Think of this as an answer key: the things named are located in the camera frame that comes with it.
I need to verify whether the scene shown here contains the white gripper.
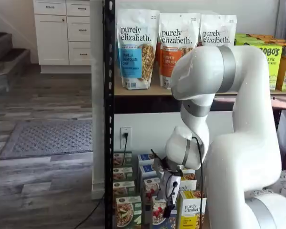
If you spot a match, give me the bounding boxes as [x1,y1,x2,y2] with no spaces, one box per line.
[159,171,182,219]

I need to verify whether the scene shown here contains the yellow purely elizabeth box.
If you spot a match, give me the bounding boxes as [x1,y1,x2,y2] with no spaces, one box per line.
[176,190,208,229]
[178,178,197,192]
[181,169,196,181]

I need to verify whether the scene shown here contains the green apple cinnamon oatmeal box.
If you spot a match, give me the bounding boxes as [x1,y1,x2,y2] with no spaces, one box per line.
[115,196,143,229]
[113,151,133,168]
[112,180,136,199]
[112,167,134,183]

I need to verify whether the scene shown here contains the black metal shelf unit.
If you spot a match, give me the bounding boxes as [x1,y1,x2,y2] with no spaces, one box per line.
[103,0,286,229]

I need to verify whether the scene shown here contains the green Bobo's apple pie box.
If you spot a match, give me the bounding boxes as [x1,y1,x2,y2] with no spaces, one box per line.
[261,42,283,92]
[234,33,266,47]

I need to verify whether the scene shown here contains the grey door mat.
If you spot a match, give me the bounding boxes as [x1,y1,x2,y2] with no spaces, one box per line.
[0,119,94,160]

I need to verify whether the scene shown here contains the granola bag blue label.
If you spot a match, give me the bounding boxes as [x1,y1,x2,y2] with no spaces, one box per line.
[116,9,161,91]

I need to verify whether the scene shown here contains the granola bag orange label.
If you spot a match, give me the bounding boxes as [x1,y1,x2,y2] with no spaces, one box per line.
[159,12,201,90]

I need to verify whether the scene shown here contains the granola bag red label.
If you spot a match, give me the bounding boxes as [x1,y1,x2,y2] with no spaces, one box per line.
[200,14,237,48]

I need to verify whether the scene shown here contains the white drawer cabinet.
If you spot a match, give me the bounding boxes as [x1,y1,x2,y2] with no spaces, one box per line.
[33,0,92,73]

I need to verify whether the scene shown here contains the dark carpeted stairs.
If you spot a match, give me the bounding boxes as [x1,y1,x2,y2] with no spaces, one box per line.
[0,16,31,96]

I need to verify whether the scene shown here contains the grey curtain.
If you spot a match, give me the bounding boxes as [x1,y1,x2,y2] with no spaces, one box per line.
[275,0,286,41]

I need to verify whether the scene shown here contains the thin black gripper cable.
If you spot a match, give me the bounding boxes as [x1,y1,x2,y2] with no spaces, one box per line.
[165,177,180,208]

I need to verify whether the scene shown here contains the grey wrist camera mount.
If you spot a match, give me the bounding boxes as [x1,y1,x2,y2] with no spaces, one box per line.
[151,148,169,178]

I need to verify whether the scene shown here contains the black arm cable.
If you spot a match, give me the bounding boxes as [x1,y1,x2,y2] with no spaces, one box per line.
[190,135,206,229]

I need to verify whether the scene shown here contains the black power cord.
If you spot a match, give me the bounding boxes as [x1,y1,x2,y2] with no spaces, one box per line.
[122,133,130,168]

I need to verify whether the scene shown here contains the black floor cable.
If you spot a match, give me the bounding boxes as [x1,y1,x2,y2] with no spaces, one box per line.
[78,192,105,225]

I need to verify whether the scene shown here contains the white wall outlet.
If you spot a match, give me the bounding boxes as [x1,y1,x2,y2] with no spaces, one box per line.
[120,126,133,149]

